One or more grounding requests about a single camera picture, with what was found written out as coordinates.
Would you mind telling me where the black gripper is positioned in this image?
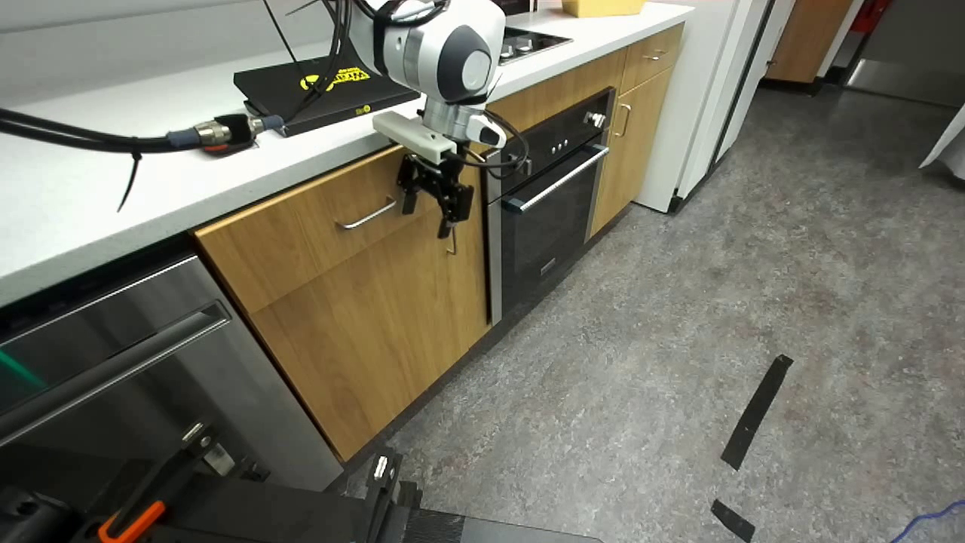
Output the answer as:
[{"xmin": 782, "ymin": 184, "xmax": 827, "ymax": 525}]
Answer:
[{"xmin": 395, "ymin": 147, "xmax": 476, "ymax": 243}]

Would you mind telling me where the black built-in oven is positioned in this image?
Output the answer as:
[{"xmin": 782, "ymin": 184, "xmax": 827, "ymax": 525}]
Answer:
[{"xmin": 484, "ymin": 87, "xmax": 619, "ymax": 325}]

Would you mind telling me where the wide wooden cabinet door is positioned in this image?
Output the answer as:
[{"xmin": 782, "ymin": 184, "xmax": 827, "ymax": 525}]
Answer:
[{"xmin": 246, "ymin": 200, "xmax": 494, "ymax": 464}]

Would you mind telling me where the black glass cooktop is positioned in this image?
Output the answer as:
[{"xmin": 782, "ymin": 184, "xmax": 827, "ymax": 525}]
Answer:
[{"xmin": 501, "ymin": 24, "xmax": 574, "ymax": 66}]

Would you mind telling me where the black and red earbud case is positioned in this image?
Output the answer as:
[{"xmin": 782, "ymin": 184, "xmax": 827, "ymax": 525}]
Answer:
[{"xmin": 196, "ymin": 117, "xmax": 261, "ymax": 156}]

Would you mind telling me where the narrow wooden cabinet door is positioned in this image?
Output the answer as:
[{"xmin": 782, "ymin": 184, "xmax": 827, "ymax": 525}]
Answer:
[{"xmin": 585, "ymin": 61, "xmax": 684, "ymax": 242}]

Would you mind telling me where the yellow box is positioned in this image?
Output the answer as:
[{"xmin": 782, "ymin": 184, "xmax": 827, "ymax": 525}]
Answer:
[{"xmin": 561, "ymin": 0, "xmax": 650, "ymax": 20}]

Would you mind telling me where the white refrigerator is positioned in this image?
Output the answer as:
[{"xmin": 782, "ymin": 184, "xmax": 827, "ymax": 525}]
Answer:
[{"xmin": 634, "ymin": 0, "xmax": 779, "ymax": 217}]

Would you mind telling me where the stainless steel dishwasher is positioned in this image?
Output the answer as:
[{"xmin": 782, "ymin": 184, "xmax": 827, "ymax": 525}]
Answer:
[{"xmin": 0, "ymin": 235, "xmax": 343, "ymax": 497}]

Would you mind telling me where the long black tape strip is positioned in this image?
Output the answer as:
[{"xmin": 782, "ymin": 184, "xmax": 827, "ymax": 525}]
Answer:
[{"xmin": 718, "ymin": 354, "xmax": 795, "ymax": 474}]

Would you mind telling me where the orange and black clamp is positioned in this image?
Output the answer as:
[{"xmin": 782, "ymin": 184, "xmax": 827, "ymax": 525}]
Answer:
[{"xmin": 95, "ymin": 417, "xmax": 239, "ymax": 543}]

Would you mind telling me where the brown wooden room door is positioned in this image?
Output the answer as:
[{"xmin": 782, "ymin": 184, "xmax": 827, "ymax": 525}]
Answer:
[{"xmin": 767, "ymin": 0, "xmax": 857, "ymax": 87}]

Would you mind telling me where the short black tape strip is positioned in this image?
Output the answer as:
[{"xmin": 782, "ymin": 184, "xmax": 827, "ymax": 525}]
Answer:
[{"xmin": 709, "ymin": 497, "xmax": 760, "ymax": 543}]

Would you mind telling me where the white furniture edge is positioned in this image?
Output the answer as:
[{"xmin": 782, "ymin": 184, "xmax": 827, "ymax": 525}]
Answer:
[{"xmin": 913, "ymin": 100, "xmax": 965, "ymax": 184}]

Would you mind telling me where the silver drawer handle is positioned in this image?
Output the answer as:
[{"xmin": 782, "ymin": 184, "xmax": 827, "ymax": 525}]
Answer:
[{"xmin": 336, "ymin": 196, "xmax": 400, "ymax": 235}]

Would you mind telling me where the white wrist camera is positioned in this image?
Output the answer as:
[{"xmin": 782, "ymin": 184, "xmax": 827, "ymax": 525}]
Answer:
[{"xmin": 372, "ymin": 107, "xmax": 463, "ymax": 166}]

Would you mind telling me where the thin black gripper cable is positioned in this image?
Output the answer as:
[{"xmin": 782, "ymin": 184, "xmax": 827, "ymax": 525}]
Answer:
[{"xmin": 458, "ymin": 105, "xmax": 537, "ymax": 186}]

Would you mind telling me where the silver oven handle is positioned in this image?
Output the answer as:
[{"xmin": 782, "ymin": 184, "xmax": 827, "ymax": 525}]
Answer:
[{"xmin": 501, "ymin": 140, "xmax": 612, "ymax": 217}]

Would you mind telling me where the thick black cable with connector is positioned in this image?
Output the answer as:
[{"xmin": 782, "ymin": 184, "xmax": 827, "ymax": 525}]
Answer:
[{"xmin": 0, "ymin": 102, "xmax": 288, "ymax": 160}]

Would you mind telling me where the dark dishwasher handle bar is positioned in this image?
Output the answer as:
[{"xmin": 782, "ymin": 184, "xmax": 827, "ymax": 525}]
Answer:
[{"xmin": 0, "ymin": 298, "xmax": 235, "ymax": 448}]

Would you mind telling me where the blue cable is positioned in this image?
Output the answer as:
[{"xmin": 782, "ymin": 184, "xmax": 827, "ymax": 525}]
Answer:
[{"xmin": 886, "ymin": 497, "xmax": 965, "ymax": 543}]

